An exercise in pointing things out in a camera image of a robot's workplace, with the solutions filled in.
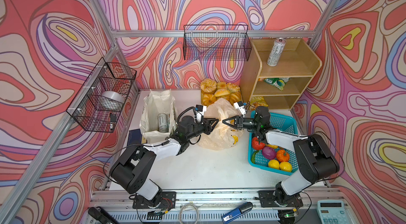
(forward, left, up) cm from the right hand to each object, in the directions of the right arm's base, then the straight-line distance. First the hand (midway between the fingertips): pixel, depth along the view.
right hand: (224, 125), depth 80 cm
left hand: (+2, +3, +1) cm, 4 cm away
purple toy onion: (-10, -24, -13) cm, 29 cm away
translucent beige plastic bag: (-5, 0, -2) cm, 6 cm away
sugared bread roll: (+41, +6, -11) cm, 43 cm away
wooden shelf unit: (+35, -47, +13) cm, 60 cm away
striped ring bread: (+31, +7, -14) cm, 35 cm away
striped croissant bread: (+32, -12, -14) cm, 37 cm away
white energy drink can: (+11, +36, -12) cm, 39 cm away
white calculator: (-37, -46, -17) cm, 61 cm away
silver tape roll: (+5, +52, +16) cm, 55 cm away
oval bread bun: (+34, -3, -10) cm, 35 cm away
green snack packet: (+28, -37, +2) cm, 46 cm away
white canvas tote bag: (+18, +39, -1) cm, 43 cm away
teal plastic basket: (+8, -38, -13) cm, 41 cm away
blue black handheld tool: (-34, -6, -12) cm, 37 cm away
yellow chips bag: (+27, -27, -13) cm, 41 cm away
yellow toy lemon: (-16, -25, -14) cm, 33 cm away
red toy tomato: (-6, -18, -12) cm, 23 cm away
